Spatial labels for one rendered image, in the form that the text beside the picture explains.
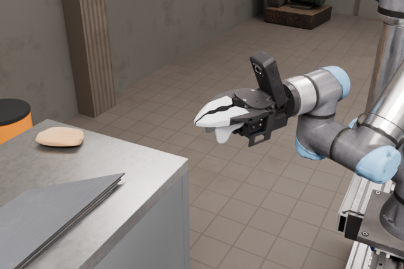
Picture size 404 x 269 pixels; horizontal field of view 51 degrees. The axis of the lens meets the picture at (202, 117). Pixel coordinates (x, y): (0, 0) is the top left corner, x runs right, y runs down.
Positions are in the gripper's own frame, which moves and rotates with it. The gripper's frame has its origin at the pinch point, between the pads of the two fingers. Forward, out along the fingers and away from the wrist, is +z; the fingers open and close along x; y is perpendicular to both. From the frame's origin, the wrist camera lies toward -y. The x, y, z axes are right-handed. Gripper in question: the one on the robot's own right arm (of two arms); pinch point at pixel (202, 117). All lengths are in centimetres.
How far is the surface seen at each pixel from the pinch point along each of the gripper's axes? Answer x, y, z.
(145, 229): 25, 54, -3
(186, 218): 34, 69, -23
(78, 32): 281, 106, -80
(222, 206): 100, 161, -101
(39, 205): 39, 44, 20
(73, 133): 68, 47, 0
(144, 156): 47, 47, -15
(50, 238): 26, 43, 22
